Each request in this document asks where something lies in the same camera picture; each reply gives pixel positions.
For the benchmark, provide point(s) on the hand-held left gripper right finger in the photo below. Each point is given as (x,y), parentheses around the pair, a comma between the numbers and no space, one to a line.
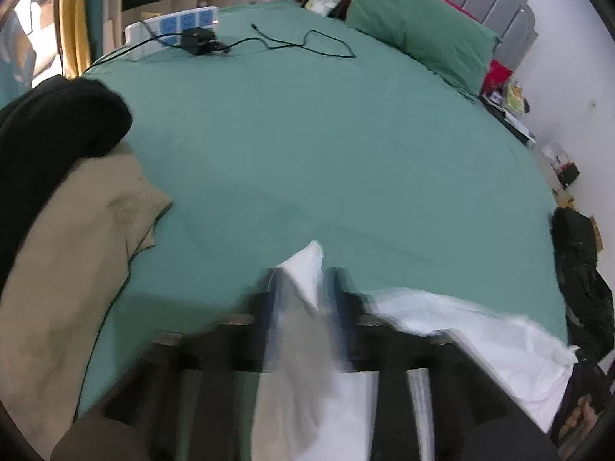
(342,307)

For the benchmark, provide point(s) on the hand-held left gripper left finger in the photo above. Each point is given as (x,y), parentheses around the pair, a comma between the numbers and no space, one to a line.
(265,307)

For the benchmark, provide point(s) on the white hooded jacket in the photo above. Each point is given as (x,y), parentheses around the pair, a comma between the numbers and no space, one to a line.
(480,345)

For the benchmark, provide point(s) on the pile of black clothes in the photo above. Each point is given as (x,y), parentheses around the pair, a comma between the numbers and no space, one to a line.
(581,273)

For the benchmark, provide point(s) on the khaki garment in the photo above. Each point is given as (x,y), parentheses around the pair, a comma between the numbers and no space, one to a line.
(72,273)

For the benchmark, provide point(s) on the stack of books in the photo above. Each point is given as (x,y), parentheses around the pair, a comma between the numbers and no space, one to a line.
(514,125)

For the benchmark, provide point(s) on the cardboard box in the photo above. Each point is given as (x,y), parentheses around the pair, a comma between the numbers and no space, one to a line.
(593,230)

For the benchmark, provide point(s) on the black power adapter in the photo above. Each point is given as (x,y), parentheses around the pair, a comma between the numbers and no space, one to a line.
(202,41)

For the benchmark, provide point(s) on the folded black garment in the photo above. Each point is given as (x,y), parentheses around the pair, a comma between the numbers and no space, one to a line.
(48,139)

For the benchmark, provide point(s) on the yellow green snack packet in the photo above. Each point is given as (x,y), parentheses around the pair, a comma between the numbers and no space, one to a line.
(516,93)

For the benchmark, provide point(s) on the small red pillow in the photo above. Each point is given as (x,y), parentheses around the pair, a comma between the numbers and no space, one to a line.
(497,77)

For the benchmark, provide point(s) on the green pillow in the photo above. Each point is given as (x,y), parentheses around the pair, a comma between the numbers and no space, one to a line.
(418,24)

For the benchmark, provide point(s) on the white blue power strip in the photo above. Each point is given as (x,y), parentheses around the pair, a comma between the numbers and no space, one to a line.
(168,24)

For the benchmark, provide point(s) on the yellow curtain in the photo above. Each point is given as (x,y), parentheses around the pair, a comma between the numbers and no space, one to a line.
(72,19)

